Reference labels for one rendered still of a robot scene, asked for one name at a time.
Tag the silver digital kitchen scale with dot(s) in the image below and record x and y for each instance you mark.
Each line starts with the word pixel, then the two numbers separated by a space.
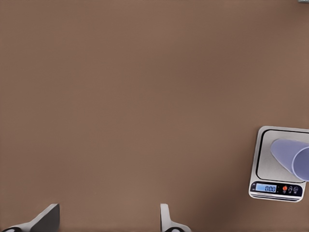
pixel 265 166

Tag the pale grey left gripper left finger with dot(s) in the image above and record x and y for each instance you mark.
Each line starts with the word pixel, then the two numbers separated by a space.
pixel 46 218

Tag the lavender plastic cup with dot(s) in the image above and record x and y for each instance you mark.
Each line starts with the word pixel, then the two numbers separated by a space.
pixel 288 154

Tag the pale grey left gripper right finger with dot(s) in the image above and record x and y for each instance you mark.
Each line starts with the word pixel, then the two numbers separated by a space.
pixel 166 221

